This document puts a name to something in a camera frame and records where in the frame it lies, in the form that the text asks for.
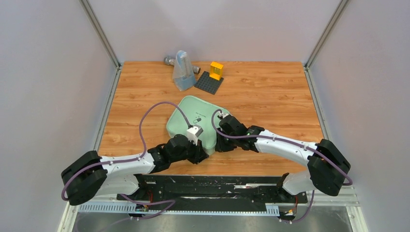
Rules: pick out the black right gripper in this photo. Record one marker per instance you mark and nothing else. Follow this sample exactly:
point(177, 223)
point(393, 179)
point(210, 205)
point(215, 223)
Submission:
point(221, 147)

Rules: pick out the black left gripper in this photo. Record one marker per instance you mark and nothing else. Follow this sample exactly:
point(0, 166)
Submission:
point(199, 154)

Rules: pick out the mint green medicine kit case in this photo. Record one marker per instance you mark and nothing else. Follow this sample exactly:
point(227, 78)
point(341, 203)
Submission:
point(198, 112)

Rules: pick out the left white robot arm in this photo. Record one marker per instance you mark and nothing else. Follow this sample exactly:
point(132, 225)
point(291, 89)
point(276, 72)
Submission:
point(93, 175)

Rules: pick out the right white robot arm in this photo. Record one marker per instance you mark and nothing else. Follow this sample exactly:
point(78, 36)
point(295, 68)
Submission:
point(327, 169)

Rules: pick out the dark grey brick baseplate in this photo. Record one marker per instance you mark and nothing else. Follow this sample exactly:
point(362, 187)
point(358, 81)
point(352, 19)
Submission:
point(208, 84)

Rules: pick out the yellow toy window brick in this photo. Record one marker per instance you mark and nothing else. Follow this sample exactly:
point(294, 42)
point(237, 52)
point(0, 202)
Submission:
point(216, 70)

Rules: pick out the glitter silver microphone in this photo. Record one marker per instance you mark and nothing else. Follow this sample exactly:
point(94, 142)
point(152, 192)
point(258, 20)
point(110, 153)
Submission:
point(168, 60)

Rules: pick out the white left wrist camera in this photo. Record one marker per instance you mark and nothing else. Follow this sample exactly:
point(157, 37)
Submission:
point(193, 133)

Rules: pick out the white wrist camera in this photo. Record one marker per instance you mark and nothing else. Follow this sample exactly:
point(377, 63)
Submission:
point(193, 133)
point(222, 115)

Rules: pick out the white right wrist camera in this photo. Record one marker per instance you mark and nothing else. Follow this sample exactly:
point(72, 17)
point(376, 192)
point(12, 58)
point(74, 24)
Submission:
point(222, 115)

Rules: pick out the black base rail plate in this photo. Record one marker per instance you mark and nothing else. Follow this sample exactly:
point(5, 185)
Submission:
point(214, 193)

